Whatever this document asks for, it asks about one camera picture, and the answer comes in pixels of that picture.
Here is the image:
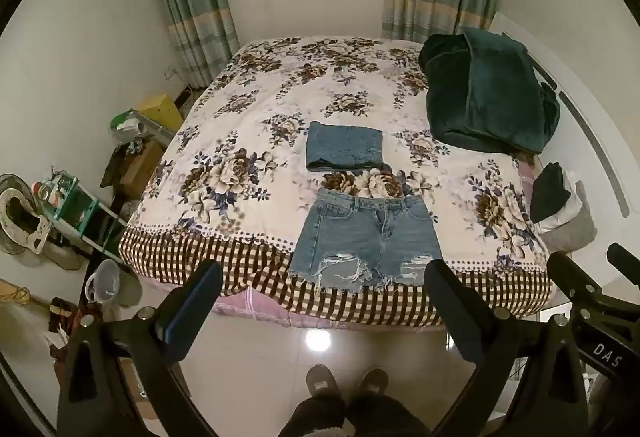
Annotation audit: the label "stack of folded clothes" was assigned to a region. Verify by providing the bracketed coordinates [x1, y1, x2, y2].
[542, 180, 599, 254]

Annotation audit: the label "standing fan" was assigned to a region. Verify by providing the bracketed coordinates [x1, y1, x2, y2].
[0, 173, 57, 264]

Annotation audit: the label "person's leg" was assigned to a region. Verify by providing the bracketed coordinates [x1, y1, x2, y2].
[291, 396, 347, 437]
[345, 394, 432, 437]

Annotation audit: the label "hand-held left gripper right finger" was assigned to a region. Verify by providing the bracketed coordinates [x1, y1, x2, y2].
[424, 259, 589, 437]

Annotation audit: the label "dark red cloth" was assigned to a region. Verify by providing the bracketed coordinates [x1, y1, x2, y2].
[46, 297, 103, 364]

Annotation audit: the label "teal shelf rack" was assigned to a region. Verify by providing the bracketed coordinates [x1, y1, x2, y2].
[42, 168, 127, 264]

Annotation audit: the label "grey slipper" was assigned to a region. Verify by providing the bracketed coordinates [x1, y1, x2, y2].
[305, 364, 342, 402]
[355, 368, 390, 399]

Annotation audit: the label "white bed headboard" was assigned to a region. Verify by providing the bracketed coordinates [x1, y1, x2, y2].
[487, 11, 632, 218]

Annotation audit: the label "person's left leg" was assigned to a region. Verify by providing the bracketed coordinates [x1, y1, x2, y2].
[291, 396, 347, 437]

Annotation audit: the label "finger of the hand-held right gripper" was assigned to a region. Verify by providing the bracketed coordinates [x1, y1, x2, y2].
[546, 251, 608, 305]
[606, 242, 640, 280]

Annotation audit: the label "yellow box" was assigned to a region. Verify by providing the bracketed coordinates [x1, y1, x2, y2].
[138, 93, 185, 134]

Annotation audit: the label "black cloth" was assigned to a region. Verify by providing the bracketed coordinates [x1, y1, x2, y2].
[529, 162, 571, 224]

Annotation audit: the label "grey bucket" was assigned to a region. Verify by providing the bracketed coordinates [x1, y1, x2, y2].
[84, 259, 144, 309]

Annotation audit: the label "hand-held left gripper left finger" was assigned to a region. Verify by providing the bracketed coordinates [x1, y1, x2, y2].
[56, 259, 224, 437]

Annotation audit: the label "dark green blanket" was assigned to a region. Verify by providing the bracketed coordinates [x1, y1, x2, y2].
[418, 27, 561, 155]

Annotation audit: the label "ripped denim shorts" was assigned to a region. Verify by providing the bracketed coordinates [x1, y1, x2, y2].
[287, 188, 443, 293]

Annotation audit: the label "person's right leg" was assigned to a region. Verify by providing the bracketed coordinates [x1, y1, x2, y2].
[345, 394, 432, 437]

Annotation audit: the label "white cloth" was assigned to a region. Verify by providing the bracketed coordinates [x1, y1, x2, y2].
[540, 170, 585, 231]

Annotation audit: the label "pink bed sheet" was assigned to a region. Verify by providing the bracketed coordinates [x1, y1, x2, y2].
[210, 291, 447, 331]

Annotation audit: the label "green white bag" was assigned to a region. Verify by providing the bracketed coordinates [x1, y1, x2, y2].
[110, 108, 152, 146]

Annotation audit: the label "floral checked bedspread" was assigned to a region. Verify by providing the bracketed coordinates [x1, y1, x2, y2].
[118, 36, 554, 331]

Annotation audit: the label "folded denim shorts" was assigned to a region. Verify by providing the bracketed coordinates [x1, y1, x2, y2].
[306, 121, 384, 173]

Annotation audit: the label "brown cardboard box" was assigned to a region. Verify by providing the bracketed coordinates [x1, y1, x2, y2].
[117, 140, 167, 198]

